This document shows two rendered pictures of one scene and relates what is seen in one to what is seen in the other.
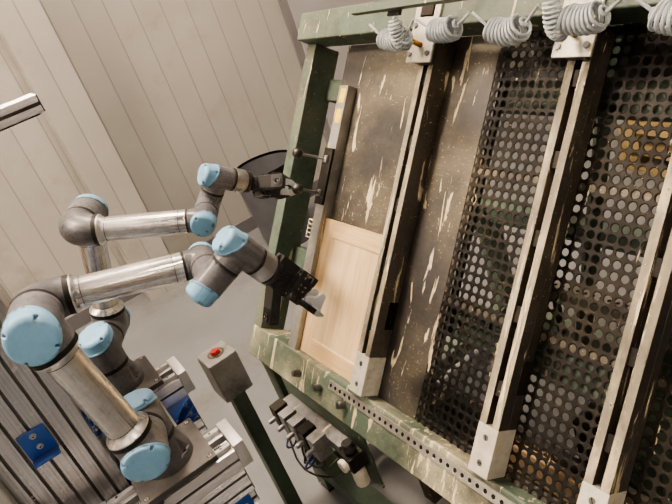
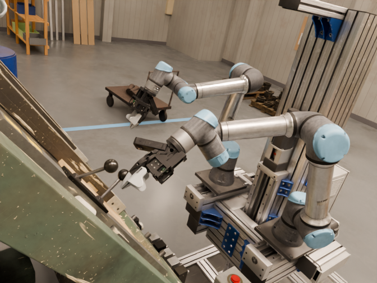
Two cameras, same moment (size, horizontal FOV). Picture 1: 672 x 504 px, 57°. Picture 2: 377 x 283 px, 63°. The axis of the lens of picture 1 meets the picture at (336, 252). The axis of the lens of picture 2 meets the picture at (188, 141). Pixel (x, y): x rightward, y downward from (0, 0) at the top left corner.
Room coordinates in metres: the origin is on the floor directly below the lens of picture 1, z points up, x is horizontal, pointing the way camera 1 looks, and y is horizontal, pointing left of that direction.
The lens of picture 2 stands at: (2.80, 0.00, 1.97)
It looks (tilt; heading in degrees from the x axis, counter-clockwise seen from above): 25 degrees down; 164
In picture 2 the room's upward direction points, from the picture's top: 12 degrees clockwise
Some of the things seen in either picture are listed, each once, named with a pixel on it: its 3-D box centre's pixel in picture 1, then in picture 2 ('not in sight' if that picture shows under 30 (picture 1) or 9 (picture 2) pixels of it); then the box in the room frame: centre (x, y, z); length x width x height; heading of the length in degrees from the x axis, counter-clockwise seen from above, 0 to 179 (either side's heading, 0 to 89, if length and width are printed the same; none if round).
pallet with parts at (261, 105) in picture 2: not in sight; (281, 101); (-3.15, 3.59, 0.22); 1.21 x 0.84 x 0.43; 115
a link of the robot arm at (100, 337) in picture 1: (101, 346); (299, 208); (1.83, 0.85, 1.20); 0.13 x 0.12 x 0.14; 176
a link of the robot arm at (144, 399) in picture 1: (141, 417); (227, 153); (1.37, 0.64, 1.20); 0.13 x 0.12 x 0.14; 11
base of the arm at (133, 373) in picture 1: (117, 373); (290, 227); (1.82, 0.85, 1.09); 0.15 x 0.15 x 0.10
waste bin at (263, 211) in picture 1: (277, 201); not in sight; (4.79, 0.31, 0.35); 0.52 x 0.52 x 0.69
